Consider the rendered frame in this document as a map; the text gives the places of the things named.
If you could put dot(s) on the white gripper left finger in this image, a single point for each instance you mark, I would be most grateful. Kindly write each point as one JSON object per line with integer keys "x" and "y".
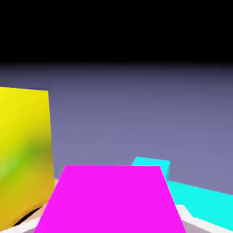
{"x": 21, "y": 227}

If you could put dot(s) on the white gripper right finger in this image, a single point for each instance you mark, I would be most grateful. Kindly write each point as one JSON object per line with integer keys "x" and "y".
{"x": 189, "y": 221}

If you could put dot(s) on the small magenta cube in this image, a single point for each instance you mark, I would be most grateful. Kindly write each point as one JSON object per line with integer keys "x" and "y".
{"x": 111, "y": 200}

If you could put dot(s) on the small cyan cube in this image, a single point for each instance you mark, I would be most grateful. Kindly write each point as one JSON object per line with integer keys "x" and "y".
{"x": 154, "y": 162}

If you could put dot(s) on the large cyan box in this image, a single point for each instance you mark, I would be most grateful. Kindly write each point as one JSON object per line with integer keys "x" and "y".
{"x": 203, "y": 200}

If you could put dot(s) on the large yellow box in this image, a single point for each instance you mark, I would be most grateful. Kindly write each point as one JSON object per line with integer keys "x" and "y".
{"x": 23, "y": 145}

